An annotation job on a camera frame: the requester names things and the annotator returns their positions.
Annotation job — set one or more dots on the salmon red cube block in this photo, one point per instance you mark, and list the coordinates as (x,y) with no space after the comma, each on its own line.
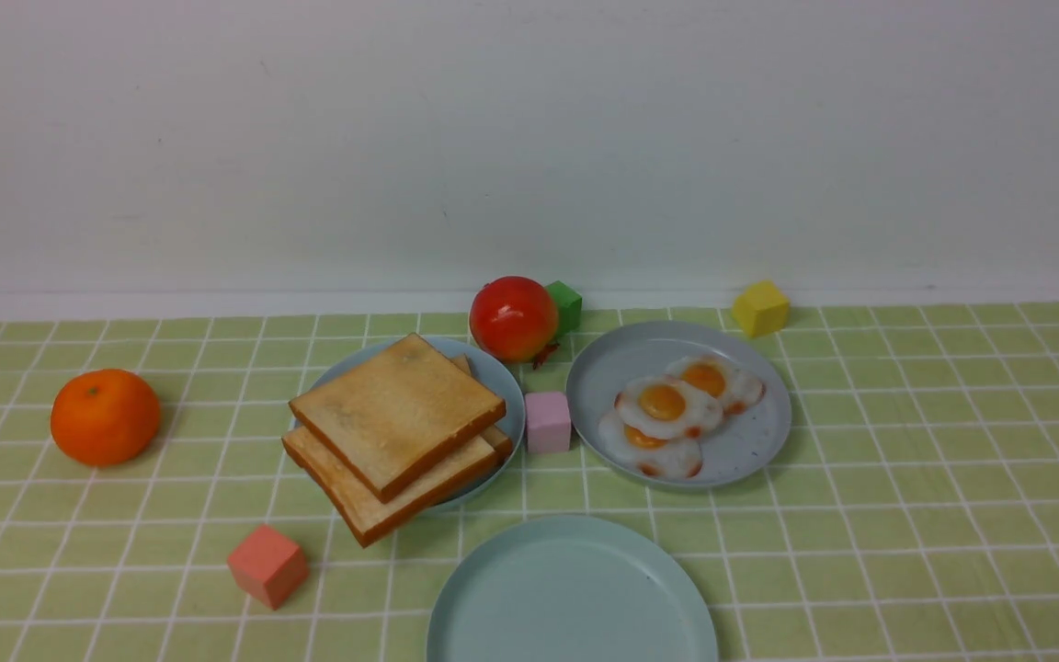
(268,566)

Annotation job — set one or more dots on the green cube block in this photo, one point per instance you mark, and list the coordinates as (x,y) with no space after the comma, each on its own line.
(569,307)

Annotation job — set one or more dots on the light blue front plate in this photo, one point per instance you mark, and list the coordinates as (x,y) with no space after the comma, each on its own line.
(570,588)

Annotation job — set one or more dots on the orange mandarin fruit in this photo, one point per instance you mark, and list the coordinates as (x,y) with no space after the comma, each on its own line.
(105,417)

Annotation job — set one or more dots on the yellow cube block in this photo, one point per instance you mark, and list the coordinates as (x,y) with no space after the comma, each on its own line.
(761,309)

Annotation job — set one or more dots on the red tomato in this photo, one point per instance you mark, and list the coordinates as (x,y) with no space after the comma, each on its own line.
(515,320)

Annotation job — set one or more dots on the toast slice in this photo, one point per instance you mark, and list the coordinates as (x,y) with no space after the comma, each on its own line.
(495,437)
(369,517)
(393,416)

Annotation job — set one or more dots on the pink cube block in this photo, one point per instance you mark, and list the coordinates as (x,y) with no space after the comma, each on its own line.
(548,423)

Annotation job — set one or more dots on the blue plate with bread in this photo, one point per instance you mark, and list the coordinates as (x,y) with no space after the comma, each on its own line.
(487,370)

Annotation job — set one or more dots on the fried egg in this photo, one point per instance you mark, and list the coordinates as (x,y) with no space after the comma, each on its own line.
(658,458)
(663,407)
(732,386)

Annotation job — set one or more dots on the grey plate with eggs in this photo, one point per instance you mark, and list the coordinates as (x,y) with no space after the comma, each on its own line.
(738,447)

